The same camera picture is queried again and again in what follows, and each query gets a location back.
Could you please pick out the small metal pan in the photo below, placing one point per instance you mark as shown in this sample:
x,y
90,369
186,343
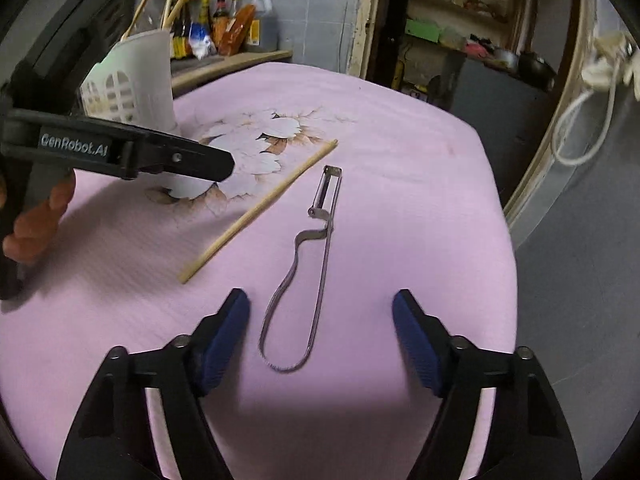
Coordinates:
x,y
505,60

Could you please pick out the blue white packet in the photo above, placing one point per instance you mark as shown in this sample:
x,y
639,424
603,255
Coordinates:
x,y
202,40

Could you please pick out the large dark sauce jug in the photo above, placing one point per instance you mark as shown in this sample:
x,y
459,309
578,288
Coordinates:
x,y
265,25

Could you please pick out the cluttered wooden shelf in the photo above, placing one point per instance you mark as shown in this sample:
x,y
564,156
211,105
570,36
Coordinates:
x,y
465,5

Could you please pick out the green box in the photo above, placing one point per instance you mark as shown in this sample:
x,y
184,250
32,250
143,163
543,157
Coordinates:
x,y
422,30

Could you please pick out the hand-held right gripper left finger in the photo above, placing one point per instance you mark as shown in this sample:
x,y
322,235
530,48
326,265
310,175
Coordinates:
x,y
222,347

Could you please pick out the white plastic utensil holder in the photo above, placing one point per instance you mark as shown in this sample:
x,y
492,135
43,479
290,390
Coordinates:
x,y
145,75

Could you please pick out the pink floral tablecloth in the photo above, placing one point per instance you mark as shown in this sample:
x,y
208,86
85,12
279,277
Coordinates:
x,y
400,185

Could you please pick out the dark cooking pot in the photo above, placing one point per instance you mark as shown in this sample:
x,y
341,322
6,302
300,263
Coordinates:
x,y
536,70

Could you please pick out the orange snack packet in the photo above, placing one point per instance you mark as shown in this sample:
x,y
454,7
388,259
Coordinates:
x,y
237,30

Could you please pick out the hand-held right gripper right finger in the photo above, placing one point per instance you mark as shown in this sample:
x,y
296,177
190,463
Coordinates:
x,y
416,347

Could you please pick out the white rubber glove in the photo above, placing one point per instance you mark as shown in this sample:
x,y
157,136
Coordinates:
x,y
602,67

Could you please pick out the metal vegetable peeler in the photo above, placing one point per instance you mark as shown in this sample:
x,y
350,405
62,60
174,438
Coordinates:
x,y
315,211

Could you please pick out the grey cabinet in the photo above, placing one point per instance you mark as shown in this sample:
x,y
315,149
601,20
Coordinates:
x,y
500,110

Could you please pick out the person's left hand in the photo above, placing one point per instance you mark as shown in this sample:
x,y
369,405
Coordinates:
x,y
42,222

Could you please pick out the worn wooden door frame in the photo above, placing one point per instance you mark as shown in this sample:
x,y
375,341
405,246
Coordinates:
x,y
365,15

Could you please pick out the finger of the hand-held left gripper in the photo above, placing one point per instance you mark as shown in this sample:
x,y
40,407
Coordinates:
x,y
195,160

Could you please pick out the wooden side counter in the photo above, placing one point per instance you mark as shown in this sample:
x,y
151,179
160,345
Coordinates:
x,y
225,67

